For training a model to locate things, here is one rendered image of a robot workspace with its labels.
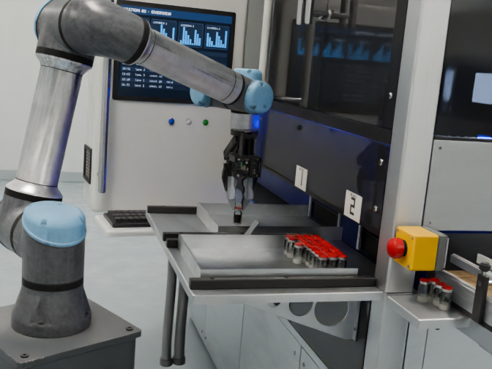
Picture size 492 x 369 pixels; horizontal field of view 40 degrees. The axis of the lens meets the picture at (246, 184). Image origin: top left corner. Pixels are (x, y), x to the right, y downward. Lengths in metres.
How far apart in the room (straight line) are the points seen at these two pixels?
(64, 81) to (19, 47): 5.35
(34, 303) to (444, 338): 0.85
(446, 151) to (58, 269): 0.79
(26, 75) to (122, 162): 4.59
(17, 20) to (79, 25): 5.43
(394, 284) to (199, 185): 1.05
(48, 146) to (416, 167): 0.74
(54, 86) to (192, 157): 0.95
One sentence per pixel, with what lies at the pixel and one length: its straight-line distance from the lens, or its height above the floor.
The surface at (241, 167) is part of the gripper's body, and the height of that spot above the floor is 1.06.
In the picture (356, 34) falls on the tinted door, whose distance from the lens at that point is 1.62.
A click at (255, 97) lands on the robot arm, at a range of 1.48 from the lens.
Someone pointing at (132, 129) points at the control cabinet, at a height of 1.08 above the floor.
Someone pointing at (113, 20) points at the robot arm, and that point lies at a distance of 1.31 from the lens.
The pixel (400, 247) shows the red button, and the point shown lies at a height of 1.00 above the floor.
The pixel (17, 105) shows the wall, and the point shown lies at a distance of 6.77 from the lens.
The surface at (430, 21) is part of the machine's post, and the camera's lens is 1.36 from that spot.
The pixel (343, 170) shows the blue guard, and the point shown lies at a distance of 1.60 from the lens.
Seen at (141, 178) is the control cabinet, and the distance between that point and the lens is 2.23.
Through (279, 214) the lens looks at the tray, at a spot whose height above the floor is 0.88.
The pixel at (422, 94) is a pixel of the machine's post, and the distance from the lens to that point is 1.36.
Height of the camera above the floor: 1.33
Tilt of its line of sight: 11 degrees down
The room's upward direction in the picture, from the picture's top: 5 degrees clockwise
